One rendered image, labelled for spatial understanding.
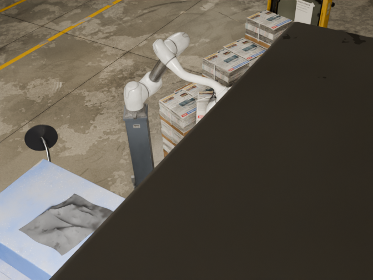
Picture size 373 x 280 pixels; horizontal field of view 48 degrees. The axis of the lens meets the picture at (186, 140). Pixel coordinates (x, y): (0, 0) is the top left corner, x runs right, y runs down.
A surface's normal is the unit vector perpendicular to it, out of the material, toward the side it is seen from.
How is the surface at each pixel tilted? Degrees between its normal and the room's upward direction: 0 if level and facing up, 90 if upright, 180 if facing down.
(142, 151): 90
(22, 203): 0
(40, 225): 1
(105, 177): 0
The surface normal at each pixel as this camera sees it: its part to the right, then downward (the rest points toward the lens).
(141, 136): 0.06, 0.65
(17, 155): -0.04, -0.76
